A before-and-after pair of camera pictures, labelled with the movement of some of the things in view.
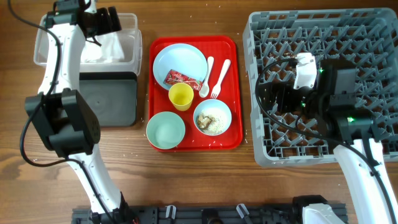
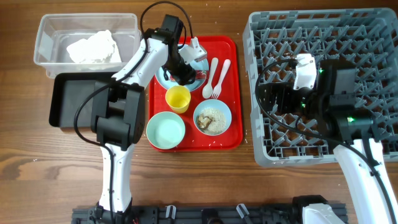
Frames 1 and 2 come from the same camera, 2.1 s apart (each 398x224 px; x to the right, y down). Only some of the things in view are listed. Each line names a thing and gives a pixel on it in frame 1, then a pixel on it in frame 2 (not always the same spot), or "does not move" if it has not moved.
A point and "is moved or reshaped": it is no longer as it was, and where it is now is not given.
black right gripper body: [283, 98] does not move
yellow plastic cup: [181, 95] is moved or reshaped
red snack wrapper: [173, 77] is moved or reshaped
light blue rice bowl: [212, 117] does not move
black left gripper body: [101, 22] to [180, 70]
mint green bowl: [165, 130] does not move
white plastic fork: [217, 87] does not move
